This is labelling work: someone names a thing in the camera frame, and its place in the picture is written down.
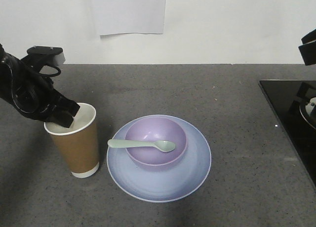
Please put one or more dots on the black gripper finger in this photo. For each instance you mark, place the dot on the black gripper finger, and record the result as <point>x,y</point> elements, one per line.
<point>311,36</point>
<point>308,53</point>

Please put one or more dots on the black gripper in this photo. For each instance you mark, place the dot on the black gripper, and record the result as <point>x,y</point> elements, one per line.
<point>32,94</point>

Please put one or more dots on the brown paper cup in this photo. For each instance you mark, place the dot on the brown paper cup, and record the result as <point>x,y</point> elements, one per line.
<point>78,144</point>

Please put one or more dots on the light green plastic spoon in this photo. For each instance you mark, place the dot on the light green plastic spoon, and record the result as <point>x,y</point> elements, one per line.
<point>163,146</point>

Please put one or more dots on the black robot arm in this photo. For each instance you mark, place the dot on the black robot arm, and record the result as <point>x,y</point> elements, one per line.
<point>3,76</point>

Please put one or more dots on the light blue round plate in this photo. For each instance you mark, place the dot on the light blue round plate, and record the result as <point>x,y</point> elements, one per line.
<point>165,184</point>

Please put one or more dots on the black glass gas hob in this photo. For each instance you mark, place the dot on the black glass gas hob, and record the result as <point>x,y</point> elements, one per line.
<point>294,103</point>

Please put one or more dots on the white paper sheet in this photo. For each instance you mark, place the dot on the white paper sheet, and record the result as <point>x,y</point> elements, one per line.
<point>113,17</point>

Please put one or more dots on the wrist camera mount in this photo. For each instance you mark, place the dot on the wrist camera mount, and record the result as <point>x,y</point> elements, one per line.
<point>39,56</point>

